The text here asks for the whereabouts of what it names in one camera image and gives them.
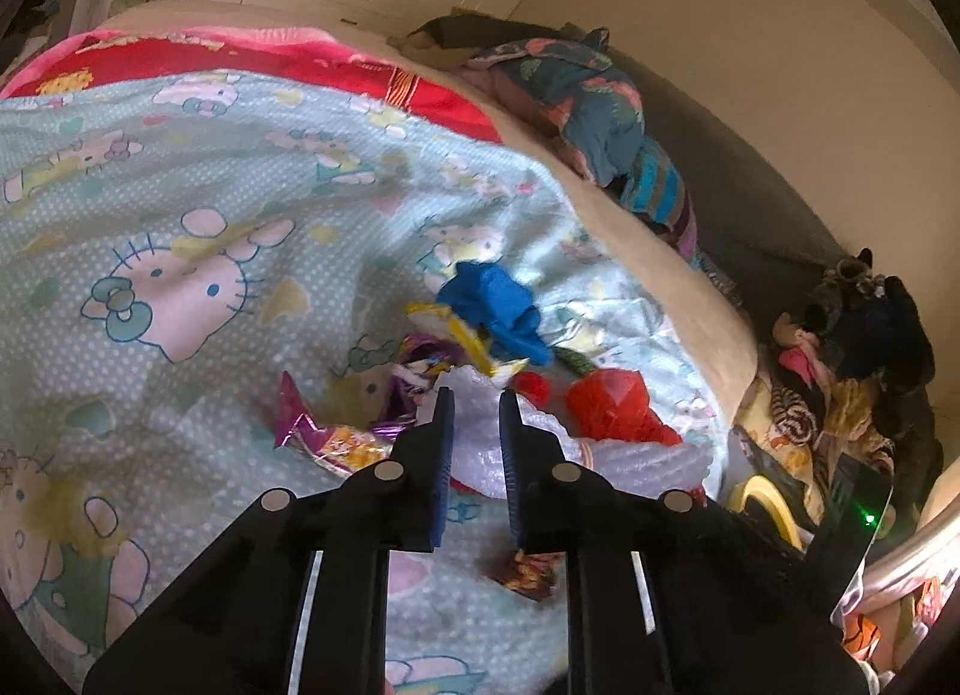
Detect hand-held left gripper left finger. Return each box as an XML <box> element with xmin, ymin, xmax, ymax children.
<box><xmin>82</xmin><ymin>387</ymin><xmax>458</xmax><ymax>695</ymax></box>

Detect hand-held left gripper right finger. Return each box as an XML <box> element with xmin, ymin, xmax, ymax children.
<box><xmin>499</xmin><ymin>389</ymin><xmax>871</xmax><ymax>695</ymax></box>

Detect yellow-rimmed bin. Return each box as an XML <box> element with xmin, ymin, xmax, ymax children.
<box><xmin>737</xmin><ymin>472</ymin><xmax>802</xmax><ymax>555</ymax></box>

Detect small red round piece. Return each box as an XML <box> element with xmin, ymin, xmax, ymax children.
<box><xmin>512</xmin><ymin>371</ymin><xmax>554</xmax><ymax>409</ymax></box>

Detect dark orange candy wrapper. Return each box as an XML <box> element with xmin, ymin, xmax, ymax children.
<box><xmin>491</xmin><ymin>547</ymin><xmax>557</xmax><ymax>604</ymax></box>

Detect orange and purple snack wrapper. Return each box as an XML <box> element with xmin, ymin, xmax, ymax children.
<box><xmin>276</xmin><ymin>371</ymin><xmax>395</xmax><ymax>480</ymax></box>

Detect clear bubble wrap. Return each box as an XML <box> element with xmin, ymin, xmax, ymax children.
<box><xmin>435</xmin><ymin>369</ymin><xmax>722</xmax><ymax>502</ymax></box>

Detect purple foil candy wrapper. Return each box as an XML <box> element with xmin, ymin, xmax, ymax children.
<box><xmin>386</xmin><ymin>333</ymin><xmax>455</xmax><ymax>433</ymax></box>

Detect red plastic bag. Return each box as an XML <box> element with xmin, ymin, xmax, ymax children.
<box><xmin>565</xmin><ymin>367</ymin><xmax>685</xmax><ymax>450</ymax></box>

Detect yellow snack wrapper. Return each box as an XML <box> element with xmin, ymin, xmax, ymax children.
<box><xmin>405</xmin><ymin>301</ymin><xmax>530</xmax><ymax>377</ymax></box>

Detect blue cloth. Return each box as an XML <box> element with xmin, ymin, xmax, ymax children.
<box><xmin>437</xmin><ymin>261</ymin><xmax>556</xmax><ymax>366</ymax></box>

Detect pile of colourful clothes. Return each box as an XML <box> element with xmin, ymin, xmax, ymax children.
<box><xmin>733</xmin><ymin>311</ymin><xmax>901</xmax><ymax>520</ymax></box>

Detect orange printed cloth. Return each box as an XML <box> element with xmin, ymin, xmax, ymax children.
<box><xmin>841</xmin><ymin>573</ymin><xmax>955</xmax><ymax>690</ymax></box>

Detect black plush toy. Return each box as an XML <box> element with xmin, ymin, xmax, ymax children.
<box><xmin>802</xmin><ymin>248</ymin><xmax>940</xmax><ymax>445</ymax></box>

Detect beige bed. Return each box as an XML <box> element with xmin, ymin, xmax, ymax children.
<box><xmin>97</xmin><ymin>0</ymin><xmax>760</xmax><ymax>411</ymax></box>

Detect striped colourful cloth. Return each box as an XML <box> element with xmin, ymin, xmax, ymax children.
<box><xmin>617</xmin><ymin>138</ymin><xmax>704</xmax><ymax>255</ymax></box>

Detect cat-print light blue blanket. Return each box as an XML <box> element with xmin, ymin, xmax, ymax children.
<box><xmin>0</xmin><ymin>68</ymin><xmax>732</xmax><ymax>695</ymax></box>

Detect floral teal quilt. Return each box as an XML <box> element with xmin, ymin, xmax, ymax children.
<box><xmin>463</xmin><ymin>27</ymin><xmax>652</xmax><ymax>187</ymax></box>

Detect red blanket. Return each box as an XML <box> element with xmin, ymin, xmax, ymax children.
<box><xmin>0</xmin><ymin>26</ymin><xmax>503</xmax><ymax>145</ymax></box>

